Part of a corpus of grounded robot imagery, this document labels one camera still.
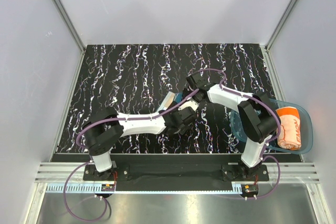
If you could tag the right small connector board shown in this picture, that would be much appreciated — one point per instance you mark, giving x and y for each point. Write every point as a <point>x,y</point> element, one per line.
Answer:
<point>250,190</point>

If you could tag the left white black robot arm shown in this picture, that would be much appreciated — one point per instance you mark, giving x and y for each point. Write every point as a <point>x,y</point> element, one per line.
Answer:
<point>107,127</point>

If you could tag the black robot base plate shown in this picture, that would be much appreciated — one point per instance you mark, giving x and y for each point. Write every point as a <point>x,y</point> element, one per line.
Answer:
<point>213,182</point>

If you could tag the left aluminium frame post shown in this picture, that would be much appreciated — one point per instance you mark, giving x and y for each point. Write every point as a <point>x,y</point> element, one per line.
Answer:
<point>69,24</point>

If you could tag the aluminium frame post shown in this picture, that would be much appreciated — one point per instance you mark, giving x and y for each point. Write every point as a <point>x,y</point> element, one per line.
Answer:
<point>286,14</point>
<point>69,24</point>

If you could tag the blue translucent plastic tray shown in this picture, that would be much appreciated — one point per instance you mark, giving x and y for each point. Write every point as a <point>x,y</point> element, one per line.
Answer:
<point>306,129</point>

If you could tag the aluminium front rail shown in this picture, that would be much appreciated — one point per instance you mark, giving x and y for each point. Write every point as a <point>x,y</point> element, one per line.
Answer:
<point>269,172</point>

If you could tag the orange cartoon print towel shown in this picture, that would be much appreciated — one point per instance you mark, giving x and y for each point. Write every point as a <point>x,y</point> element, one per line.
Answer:
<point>290,136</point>

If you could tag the teal and cream towel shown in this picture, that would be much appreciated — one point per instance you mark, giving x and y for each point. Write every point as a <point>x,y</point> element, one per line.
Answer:
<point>169,99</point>

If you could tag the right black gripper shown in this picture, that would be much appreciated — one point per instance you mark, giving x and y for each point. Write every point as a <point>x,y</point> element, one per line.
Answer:
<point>186,92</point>

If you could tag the left small connector board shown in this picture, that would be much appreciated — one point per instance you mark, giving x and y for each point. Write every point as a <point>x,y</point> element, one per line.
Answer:
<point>108,187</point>

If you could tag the slotted grey cable duct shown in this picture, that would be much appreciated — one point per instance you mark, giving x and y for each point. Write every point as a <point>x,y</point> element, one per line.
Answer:
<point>92,188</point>

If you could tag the right aluminium frame post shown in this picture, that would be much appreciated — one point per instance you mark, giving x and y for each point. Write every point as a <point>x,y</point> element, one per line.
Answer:
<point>286,14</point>

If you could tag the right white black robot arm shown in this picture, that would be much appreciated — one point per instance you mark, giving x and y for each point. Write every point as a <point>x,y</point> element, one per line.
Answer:
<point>259,119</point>

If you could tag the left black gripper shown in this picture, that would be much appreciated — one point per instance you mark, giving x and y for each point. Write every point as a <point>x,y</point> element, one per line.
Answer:
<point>182,129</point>

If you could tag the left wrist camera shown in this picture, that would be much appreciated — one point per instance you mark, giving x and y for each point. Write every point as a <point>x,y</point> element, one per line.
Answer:
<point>189,104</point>

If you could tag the small connector board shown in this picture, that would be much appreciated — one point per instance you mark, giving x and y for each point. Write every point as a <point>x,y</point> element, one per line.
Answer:
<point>108,187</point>
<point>250,190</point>

